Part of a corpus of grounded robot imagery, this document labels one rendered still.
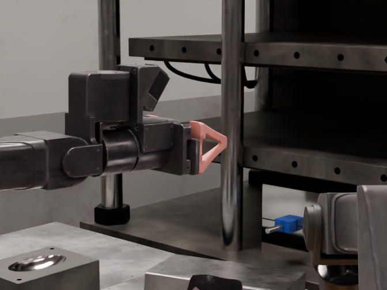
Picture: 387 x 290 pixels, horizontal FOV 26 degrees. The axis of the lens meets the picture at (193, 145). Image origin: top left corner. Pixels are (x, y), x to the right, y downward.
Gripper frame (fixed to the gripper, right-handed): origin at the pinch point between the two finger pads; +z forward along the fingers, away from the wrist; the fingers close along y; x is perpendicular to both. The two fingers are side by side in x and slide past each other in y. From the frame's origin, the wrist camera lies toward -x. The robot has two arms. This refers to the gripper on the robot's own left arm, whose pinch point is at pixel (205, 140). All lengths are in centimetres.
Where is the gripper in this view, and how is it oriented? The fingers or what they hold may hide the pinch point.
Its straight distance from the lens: 115.0
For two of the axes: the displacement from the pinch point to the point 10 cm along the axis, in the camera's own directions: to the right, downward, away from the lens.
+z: 7.1, -0.9, 7.0
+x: -0.2, 9.9, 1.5
